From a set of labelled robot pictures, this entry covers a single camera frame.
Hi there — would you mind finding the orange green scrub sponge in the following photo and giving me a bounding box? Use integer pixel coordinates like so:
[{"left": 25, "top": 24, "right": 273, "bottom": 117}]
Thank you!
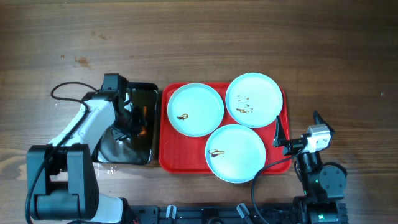
[{"left": 139, "top": 106, "right": 147, "bottom": 136}]

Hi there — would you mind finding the black water basin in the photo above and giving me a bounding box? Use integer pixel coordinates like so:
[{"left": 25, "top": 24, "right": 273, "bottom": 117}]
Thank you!
[{"left": 91, "top": 82, "right": 158, "bottom": 165}]

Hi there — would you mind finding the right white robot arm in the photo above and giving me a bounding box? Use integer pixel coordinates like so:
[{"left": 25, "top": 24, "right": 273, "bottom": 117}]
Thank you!
[{"left": 273, "top": 111, "right": 348, "bottom": 224}]

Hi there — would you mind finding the black mounting rail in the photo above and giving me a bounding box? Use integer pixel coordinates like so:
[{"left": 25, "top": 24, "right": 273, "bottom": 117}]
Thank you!
[{"left": 131, "top": 203, "right": 349, "bottom": 224}]

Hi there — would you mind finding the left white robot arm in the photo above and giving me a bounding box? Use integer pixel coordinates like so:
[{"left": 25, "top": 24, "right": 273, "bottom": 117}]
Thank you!
[{"left": 25, "top": 73, "right": 139, "bottom": 223}]

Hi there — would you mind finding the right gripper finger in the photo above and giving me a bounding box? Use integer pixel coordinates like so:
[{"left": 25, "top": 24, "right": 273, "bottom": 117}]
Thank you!
[
  {"left": 313, "top": 110, "right": 335, "bottom": 134},
  {"left": 272, "top": 116, "right": 288, "bottom": 147}
]

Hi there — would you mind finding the light blue plate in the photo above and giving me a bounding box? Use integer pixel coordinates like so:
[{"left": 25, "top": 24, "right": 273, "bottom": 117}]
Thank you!
[
  {"left": 167, "top": 83, "right": 224, "bottom": 137},
  {"left": 225, "top": 73, "right": 283, "bottom": 128},
  {"left": 205, "top": 124, "right": 266, "bottom": 184}
]

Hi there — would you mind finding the red plastic tray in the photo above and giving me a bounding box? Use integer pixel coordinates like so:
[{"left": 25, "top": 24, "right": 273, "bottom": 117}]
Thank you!
[{"left": 159, "top": 82, "right": 292, "bottom": 175}]

